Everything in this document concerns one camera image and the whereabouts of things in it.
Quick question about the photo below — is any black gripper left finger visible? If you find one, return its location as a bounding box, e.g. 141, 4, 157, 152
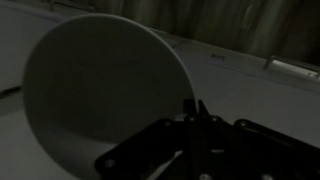
183, 99, 195, 121

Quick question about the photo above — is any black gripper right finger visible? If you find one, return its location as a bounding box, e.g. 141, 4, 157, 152
198, 100, 210, 119

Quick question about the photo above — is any white round bowl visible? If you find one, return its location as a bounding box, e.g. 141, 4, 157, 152
22, 14, 195, 180

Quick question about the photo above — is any dark curtain backdrop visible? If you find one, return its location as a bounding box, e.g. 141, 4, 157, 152
49, 0, 320, 65

